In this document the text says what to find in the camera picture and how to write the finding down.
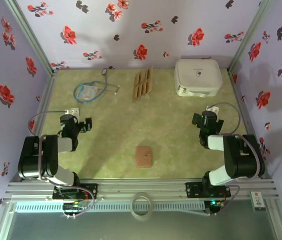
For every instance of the white blue sealed packet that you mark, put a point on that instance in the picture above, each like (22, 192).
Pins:
(87, 92)

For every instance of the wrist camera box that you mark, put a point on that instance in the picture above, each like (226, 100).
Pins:
(72, 110)
(212, 109)

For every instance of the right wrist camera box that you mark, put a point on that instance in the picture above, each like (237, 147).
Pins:
(212, 109)

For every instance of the aluminium frame side rail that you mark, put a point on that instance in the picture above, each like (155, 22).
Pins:
(45, 100)
(239, 100)

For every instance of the white zipped medical case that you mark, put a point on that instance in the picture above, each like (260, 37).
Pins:
(197, 75)

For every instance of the aluminium frame upright post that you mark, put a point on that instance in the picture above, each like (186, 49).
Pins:
(248, 37)
(31, 37)

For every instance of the aluminium frame cross rail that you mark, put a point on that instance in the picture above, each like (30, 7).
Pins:
(141, 186)

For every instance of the small green circuit board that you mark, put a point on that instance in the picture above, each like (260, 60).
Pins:
(214, 203)
(74, 206)

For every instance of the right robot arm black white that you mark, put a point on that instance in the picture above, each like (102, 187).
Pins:
(243, 160)

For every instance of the small white red label box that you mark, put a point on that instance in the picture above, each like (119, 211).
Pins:
(257, 201)

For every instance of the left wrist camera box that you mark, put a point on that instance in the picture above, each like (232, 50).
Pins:
(72, 110)

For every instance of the blue tube stethoscope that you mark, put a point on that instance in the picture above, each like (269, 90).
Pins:
(105, 80)

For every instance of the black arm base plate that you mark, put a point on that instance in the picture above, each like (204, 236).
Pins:
(193, 190)
(91, 191)

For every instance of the clear tape roll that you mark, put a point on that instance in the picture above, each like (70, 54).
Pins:
(142, 217)

